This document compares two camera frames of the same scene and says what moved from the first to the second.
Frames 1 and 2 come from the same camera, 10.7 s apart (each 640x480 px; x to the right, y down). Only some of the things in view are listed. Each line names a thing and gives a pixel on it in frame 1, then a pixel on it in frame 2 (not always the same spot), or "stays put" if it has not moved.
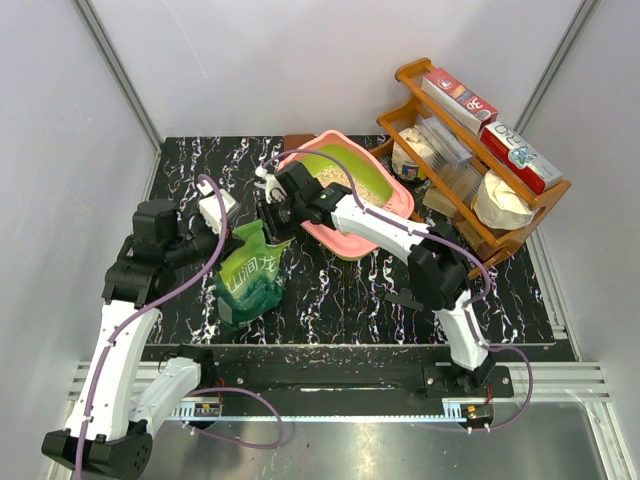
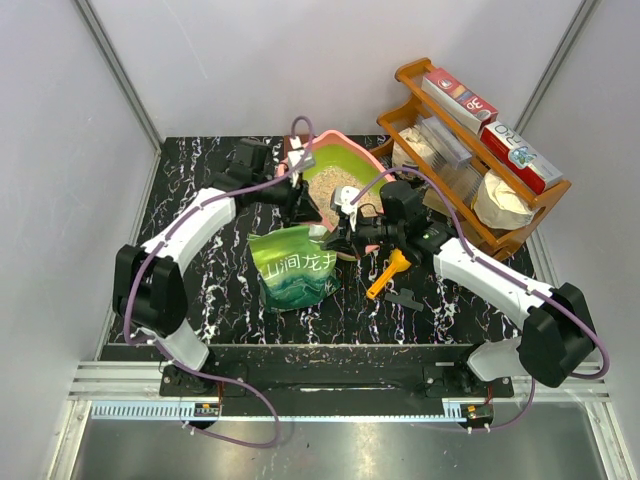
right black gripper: (274, 233) -> (341, 244)
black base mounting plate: (356, 372) stays put
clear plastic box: (444, 142) stays put
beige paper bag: (497, 203) stays put
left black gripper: (228, 244) -> (302, 207)
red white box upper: (460, 100) stays put
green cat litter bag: (250, 279) -> (295, 266)
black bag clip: (406, 298) stays put
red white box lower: (534, 170) stays put
